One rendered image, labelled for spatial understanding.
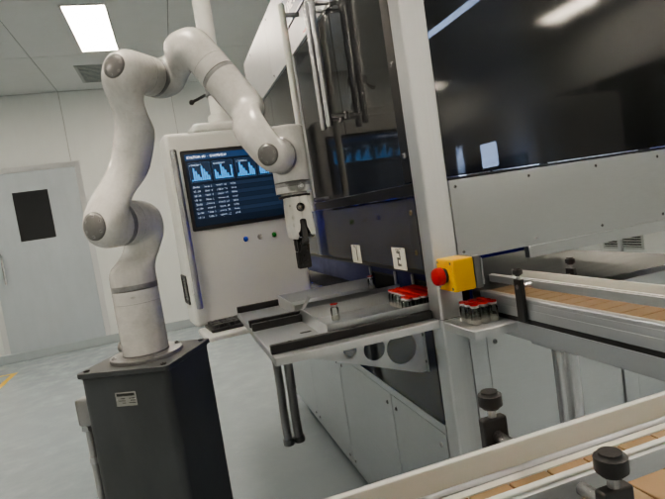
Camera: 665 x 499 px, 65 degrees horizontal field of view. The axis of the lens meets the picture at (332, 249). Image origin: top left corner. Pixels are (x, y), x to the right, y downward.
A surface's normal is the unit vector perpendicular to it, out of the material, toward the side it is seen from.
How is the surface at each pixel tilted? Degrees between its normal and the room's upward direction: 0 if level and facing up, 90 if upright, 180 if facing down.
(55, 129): 90
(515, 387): 90
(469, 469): 90
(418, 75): 90
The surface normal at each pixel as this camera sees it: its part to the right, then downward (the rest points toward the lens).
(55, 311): 0.29, 0.03
